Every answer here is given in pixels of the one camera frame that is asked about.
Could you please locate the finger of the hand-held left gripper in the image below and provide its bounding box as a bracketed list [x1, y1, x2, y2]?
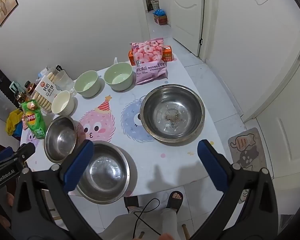
[14, 142, 37, 165]
[0, 146, 15, 162]

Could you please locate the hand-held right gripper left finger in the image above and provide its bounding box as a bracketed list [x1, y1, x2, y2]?
[14, 139, 108, 240]

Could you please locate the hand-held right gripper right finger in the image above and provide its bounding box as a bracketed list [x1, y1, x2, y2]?
[190, 139, 285, 240]

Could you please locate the small steel bowl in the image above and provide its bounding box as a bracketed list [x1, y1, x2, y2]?
[76, 141, 130, 204]

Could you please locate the medium steel bowl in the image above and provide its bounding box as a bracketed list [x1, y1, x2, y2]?
[44, 115, 77, 164]

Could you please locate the cream bowl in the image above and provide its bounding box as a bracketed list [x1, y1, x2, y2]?
[51, 90, 75, 117]

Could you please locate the large steel bowl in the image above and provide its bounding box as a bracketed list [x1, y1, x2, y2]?
[139, 84, 206, 147]

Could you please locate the light green bowl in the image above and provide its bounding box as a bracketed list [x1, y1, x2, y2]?
[74, 70, 102, 98]
[104, 62, 135, 92]

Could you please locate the green chips bag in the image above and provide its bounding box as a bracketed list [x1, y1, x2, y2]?
[21, 100, 46, 140]

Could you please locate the cartoon floor mat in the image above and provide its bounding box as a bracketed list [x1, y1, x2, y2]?
[227, 127, 268, 178]

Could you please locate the brown glass bottle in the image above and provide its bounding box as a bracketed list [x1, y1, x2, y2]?
[24, 80, 37, 95]
[14, 91, 27, 104]

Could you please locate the person's right leg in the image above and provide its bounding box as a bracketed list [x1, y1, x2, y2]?
[162, 191, 184, 240]

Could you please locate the clear biscuit pack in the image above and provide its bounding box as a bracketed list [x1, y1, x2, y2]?
[31, 72, 65, 114]

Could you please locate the cartoon printed tablecloth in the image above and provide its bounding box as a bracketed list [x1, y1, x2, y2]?
[20, 59, 228, 198]

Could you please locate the wooden chair leg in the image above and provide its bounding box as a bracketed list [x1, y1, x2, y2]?
[181, 224, 190, 240]

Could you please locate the clear glass cup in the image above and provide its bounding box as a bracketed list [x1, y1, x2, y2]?
[55, 70, 77, 97]

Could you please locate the pink snack bag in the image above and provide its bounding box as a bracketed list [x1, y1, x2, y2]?
[131, 37, 168, 85]

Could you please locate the orange box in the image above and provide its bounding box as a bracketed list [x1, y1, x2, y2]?
[128, 45, 174, 67]

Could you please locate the cardboard box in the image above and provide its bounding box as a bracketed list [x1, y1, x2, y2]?
[154, 14, 168, 26]

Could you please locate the black cable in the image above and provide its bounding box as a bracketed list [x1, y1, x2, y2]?
[134, 199, 163, 240]

